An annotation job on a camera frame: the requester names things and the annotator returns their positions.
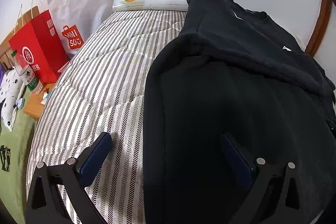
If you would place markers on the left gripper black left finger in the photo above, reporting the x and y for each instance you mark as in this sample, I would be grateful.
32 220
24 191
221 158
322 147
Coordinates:
45 204

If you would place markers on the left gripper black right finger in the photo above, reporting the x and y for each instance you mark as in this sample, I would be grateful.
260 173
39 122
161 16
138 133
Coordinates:
265 185

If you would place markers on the black sweatshirt with white logo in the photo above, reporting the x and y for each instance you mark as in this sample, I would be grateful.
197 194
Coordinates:
232 71

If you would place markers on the green bed sheet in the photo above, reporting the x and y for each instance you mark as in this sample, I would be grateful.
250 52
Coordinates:
13 182

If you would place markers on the wooden bedside table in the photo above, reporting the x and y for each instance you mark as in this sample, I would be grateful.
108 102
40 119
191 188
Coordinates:
33 106

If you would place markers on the white patterned pillow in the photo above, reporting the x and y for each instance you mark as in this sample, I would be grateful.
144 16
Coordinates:
12 89

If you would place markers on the striped quilted bed cover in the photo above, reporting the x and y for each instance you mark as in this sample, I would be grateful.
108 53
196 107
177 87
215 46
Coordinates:
102 90

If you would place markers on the clear plastic water bottle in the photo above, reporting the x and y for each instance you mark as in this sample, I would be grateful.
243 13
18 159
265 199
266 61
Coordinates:
26 73

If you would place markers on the red paper shopping bag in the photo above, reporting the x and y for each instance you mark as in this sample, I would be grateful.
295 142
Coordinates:
38 42

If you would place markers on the white Miniso plastic bag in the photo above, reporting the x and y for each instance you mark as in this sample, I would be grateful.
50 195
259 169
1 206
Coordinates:
76 20

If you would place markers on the white rolled bedding with yellow print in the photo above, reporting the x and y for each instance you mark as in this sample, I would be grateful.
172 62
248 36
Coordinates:
150 5

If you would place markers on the brown wooden door frame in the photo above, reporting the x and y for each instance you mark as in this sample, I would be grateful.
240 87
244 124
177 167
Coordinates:
319 28

